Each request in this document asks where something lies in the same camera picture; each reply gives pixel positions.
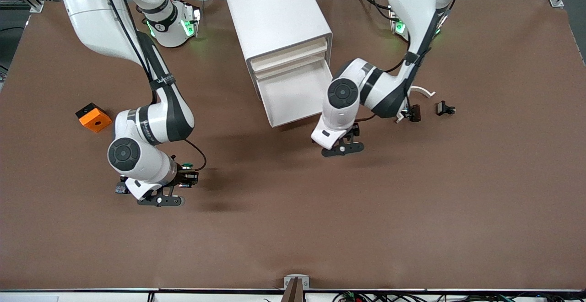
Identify white plastic tray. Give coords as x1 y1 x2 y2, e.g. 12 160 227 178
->
257 59 335 128

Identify white curved plastic part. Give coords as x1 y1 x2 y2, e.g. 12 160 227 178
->
396 86 436 124

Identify orange box with hole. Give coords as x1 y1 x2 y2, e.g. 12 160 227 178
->
76 103 113 133

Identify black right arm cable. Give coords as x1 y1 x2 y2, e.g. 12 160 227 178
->
98 0 208 174

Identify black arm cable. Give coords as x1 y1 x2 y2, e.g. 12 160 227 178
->
98 0 208 174
356 0 468 122

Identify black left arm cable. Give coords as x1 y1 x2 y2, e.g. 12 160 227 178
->
356 0 468 122

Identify black left base cable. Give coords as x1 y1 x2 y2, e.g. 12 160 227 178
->
354 0 393 22

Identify grey metal bracket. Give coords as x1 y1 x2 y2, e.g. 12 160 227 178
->
283 274 310 290

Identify brown mount post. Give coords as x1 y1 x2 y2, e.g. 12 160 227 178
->
280 278 305 302

